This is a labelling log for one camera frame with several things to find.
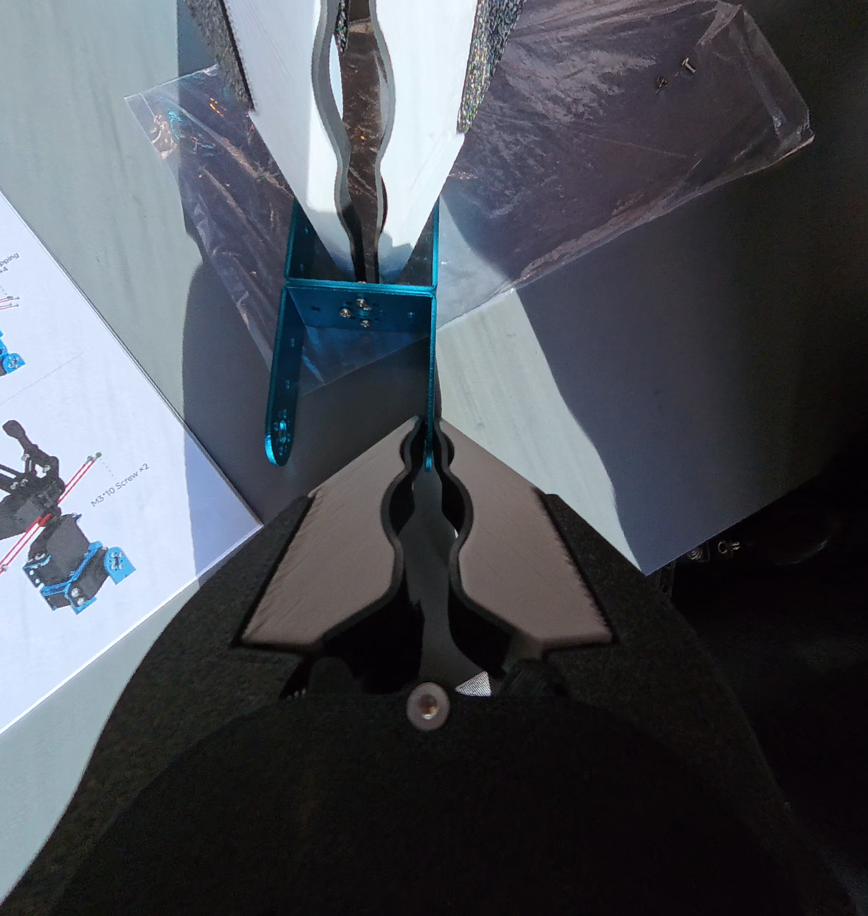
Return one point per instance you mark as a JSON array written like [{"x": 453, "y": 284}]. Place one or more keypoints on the blue metal bracket assembly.
[{"x": 356, "y": 308}]

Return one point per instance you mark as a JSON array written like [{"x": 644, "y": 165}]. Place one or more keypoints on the large clear plastic bag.
[{"x": 620, "y": 158}]

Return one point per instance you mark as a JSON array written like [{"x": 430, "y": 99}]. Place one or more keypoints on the white instruction sheet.
[{"x": 77, "y": 430}]

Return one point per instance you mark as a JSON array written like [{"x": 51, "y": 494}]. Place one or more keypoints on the small clear plastic bag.
[{"x": 191, "y": 158}]

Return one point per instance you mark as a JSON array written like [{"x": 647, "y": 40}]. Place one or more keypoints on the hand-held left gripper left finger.
[{"x": 327, "y": 566}]

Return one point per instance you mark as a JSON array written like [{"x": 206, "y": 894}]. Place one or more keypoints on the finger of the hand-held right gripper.
[
  {"x": 284, "y": 100},
  {"x": 434, "y": 86}
]

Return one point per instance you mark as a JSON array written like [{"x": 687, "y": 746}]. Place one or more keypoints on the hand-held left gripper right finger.
[{"x": 534, "y": 566}]

